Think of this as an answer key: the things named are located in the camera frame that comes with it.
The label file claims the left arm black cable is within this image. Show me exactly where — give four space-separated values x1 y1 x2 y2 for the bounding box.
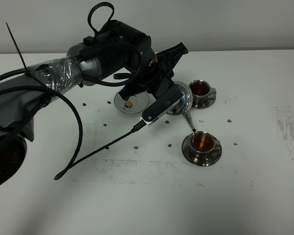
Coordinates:
0 1 147 181

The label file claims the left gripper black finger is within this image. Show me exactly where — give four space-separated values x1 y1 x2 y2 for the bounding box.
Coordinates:
156 43 188 78

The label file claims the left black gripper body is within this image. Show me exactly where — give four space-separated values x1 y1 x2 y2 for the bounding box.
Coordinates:
83 20 174 100

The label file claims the stainless steel teapot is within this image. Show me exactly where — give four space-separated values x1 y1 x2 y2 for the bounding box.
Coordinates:
167 81 196 132

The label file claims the near steel saucer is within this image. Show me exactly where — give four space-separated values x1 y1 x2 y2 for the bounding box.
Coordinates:
181 133 222 167

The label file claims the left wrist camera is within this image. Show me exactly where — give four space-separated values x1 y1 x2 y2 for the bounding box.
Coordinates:
141 83 183 125

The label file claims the black zip tie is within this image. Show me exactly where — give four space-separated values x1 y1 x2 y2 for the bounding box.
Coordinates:
5 22 28 74

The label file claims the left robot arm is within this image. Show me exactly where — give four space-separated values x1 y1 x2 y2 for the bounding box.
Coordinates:
0 20 188 185

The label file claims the far steel saucer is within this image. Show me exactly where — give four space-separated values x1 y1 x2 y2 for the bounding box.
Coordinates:
186 82 217 110

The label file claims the teapot steel saucer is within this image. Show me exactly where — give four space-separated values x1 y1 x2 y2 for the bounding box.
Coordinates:
114 92 149 115

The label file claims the near steel teacup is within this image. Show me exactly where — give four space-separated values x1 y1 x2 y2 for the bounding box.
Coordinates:
190 131 221 153

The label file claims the far steel teacup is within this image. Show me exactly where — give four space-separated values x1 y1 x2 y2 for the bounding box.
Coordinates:
188 80 217 102

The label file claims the steel teacup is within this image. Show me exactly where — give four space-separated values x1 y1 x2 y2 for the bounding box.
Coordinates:
190 131 221 153
188 80 217 102

